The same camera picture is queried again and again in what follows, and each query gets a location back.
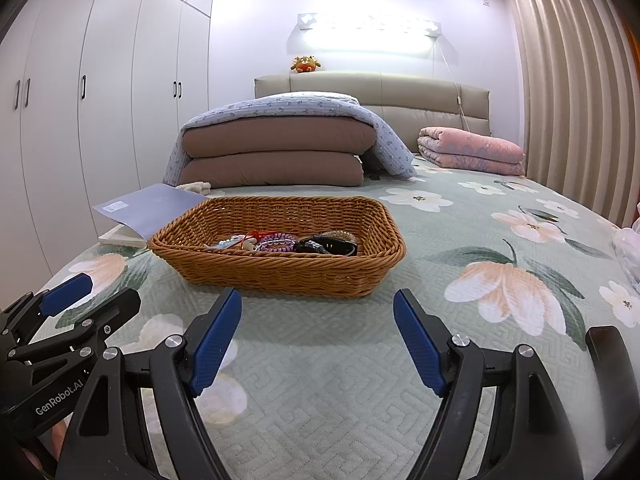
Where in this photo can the green floral bedspread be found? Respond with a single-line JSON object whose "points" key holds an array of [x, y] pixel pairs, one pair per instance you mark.
{"points": [[325, 360]]}

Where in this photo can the cream fuzzy cloth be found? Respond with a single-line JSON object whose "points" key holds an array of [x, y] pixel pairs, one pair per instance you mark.
{"points": [[197, 186]]}

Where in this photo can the blue floral blanket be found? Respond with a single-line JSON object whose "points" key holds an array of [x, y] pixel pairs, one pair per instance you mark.
{"points": [[300, 105]]}

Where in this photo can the beige padded headboard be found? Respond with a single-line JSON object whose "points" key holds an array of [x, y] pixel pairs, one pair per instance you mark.
{"points": [[410, 95]]}

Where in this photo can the white plastic bag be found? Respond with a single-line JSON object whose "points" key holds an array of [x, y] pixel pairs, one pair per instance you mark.
{"points": [[629, 252]]}

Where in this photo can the black curved object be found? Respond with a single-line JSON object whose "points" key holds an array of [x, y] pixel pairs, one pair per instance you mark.
{"points": [[607, 385]]}

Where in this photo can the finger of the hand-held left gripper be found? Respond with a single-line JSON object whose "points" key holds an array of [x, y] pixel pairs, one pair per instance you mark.
{"points": [[115, 310], [65, 292]]}

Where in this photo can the brown pillow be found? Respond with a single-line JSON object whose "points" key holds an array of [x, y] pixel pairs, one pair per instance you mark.
{"points": [[270, 170], [280, 135]]}

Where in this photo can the black hair clip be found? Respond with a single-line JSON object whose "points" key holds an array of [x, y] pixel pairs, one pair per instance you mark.
{"points": [[325, 247]]}

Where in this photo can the pink folded quilt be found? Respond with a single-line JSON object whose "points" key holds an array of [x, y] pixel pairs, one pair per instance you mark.
{"points": [[470, 152]]}

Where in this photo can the orange plush toy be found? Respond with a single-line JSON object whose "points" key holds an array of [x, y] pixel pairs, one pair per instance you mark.
{"points": [[306, 64]]}

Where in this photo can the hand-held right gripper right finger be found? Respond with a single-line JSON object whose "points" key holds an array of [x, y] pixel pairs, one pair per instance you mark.
{"points": [[417, 340]]}

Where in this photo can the white wardrobe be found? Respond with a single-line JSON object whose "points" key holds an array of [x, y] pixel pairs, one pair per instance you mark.
{"points": [[115, 110]]}

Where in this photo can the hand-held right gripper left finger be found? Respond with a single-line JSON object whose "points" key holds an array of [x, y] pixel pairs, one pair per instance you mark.
{"points": [[215, 340]]}

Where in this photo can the beige curtain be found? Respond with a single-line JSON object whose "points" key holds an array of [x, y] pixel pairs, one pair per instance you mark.
{"points": [[565, 85]]}

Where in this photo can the brown wicker basket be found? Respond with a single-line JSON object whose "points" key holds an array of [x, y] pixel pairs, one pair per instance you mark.
{"points": [[280, 275]]}

